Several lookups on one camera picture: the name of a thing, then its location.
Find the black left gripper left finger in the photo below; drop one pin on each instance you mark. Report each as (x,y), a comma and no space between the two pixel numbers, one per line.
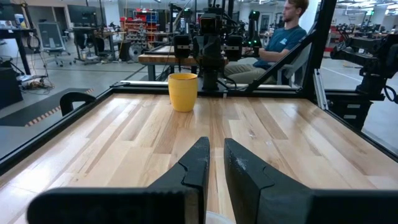
(194,168)

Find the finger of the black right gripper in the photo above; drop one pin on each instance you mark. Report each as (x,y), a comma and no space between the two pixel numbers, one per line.
(182,46)
(234,48)

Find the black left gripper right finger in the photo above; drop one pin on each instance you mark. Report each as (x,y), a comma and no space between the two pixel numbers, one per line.
(255,189)

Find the black neighbouring robot arm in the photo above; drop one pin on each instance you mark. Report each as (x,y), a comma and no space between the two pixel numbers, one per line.
(367,59)

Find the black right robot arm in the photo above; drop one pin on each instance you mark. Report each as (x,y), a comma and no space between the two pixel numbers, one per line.
(211,77)

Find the red storage shelf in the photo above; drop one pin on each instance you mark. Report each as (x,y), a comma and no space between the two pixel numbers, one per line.
(140,26)

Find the yellow cup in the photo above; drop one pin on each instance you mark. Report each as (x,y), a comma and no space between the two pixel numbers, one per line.
(183,93)

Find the seated person blue shirt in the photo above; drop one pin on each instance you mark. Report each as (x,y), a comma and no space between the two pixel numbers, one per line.
(283,40)

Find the black equipment stand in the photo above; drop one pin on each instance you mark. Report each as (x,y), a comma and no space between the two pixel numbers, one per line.
(354,109)

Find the grey office chair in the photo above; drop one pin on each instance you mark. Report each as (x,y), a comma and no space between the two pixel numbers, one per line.
(51,37)

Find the black floor mat striped edge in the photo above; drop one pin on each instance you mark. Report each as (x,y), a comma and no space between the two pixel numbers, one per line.
(37,109)

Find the black desk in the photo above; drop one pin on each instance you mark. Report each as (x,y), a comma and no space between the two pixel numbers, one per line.
(18,40)

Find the black computer tower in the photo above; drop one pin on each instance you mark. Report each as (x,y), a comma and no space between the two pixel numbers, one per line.
(9,88)

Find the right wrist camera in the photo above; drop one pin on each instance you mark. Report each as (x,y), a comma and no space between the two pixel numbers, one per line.
(207,23)

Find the black diagonal frame brace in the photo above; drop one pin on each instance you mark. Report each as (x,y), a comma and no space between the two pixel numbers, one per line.
(280,63)

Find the black frame post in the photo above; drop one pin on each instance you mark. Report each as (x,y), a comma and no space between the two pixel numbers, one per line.
(317,46)

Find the silver aluminium rail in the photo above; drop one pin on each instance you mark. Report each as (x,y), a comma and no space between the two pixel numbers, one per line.
(319,90)

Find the dark wall monitor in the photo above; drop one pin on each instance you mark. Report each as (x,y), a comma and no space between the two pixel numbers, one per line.
(81,15)

